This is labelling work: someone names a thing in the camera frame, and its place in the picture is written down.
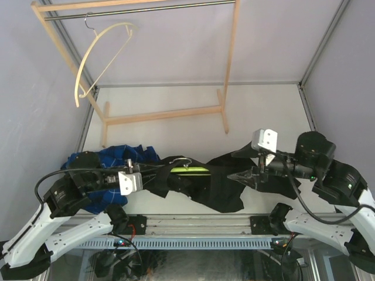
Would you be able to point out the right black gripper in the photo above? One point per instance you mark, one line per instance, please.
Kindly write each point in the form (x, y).
(248, 177)

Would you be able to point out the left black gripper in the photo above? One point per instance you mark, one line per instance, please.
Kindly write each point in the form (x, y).
(139, 167)

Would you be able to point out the green hanger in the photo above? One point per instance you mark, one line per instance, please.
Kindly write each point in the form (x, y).
(185, 168)

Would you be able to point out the black shirt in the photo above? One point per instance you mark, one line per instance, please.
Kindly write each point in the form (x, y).
(215, 191)

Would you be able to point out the wooden clothes rack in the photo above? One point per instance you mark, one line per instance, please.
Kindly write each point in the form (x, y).
(176, 69)

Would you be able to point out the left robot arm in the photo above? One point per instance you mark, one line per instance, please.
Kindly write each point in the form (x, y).
(71, 212)

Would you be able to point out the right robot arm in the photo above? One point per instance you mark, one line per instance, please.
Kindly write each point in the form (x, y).
(337, 183)

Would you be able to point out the cream hanger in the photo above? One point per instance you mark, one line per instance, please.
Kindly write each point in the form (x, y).
(106, 45)

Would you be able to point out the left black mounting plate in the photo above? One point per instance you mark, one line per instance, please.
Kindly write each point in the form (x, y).
(135, 224)

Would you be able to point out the black mounting plate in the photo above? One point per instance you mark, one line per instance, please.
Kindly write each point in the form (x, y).
(135, 224)
(260, 225)

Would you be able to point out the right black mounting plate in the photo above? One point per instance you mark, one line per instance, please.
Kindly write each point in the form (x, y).
(260, 225)

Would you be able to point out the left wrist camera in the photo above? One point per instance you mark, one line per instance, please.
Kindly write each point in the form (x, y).
(130, 183)

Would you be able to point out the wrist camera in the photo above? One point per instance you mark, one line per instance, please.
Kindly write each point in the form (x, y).
(130, 183)
(264, 139)

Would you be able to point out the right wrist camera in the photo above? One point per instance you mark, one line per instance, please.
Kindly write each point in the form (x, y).
(264, 139)

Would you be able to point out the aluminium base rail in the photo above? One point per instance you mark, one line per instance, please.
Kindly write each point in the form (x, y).
(198, 225)

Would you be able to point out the grey slotted cable duct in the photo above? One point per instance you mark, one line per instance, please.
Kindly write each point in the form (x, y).
(210, 243)

